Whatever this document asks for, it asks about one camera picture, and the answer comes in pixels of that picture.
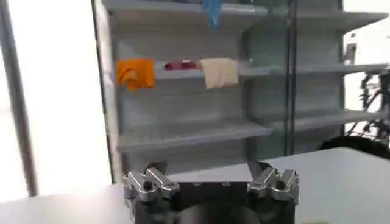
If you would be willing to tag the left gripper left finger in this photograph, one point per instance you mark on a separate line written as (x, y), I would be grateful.
(152, 182)

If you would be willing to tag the grey metal shelf rack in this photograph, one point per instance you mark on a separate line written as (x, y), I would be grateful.
(195, 131)

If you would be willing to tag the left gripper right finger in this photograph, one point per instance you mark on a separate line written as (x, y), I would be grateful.
(274, 184)

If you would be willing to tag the grey window frame post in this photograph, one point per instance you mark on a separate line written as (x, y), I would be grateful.
(18, 106)

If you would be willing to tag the black metal frame stand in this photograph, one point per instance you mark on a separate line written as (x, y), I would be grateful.
(373, 100)

